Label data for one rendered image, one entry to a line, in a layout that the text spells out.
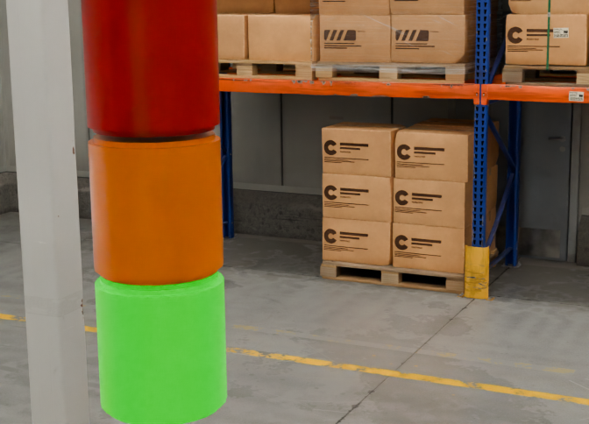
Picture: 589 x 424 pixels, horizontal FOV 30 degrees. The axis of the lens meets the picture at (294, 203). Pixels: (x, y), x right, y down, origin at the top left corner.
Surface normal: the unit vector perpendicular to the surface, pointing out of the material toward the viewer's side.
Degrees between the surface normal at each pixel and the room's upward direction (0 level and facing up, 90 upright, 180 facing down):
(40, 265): 90
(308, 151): 90
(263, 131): 90
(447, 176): 92
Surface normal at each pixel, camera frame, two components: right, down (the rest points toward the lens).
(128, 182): -0.29, 0.19
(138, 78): -0.03, 0.19
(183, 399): 0.47, 0.17
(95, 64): -0.73, 0.15
